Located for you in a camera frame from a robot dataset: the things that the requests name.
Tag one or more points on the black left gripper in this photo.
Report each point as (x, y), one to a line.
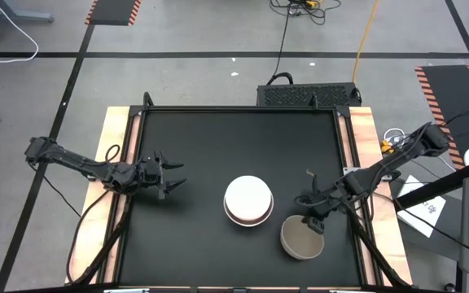
(151, 173)

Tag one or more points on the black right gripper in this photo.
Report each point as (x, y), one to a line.
(324, 203)

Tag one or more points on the taupe bowl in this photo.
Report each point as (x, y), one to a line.
(299, 244)

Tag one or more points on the cream bowl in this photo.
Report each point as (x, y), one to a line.
(248, 225)

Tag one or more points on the white bowl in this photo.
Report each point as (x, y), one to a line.
(247, 199)

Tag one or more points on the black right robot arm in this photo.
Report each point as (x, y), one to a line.
(385, 167)

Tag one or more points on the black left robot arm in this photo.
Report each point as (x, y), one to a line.
(75, 163)

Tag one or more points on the wooden table board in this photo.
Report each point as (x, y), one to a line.
(116, 122)

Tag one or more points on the yellow power plug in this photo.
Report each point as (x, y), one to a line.
(387, 147)

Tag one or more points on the white paper sheet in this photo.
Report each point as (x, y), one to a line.
(422, 215)

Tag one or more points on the black bar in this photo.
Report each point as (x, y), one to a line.
(438, 187)

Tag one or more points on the black perforated computer case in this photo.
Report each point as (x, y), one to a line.
(299, 95)

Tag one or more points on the black hazard striped mat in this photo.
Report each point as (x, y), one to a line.
(112, 12)
(458, 93)

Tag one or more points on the grey desk foot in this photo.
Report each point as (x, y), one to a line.
(18, 16)

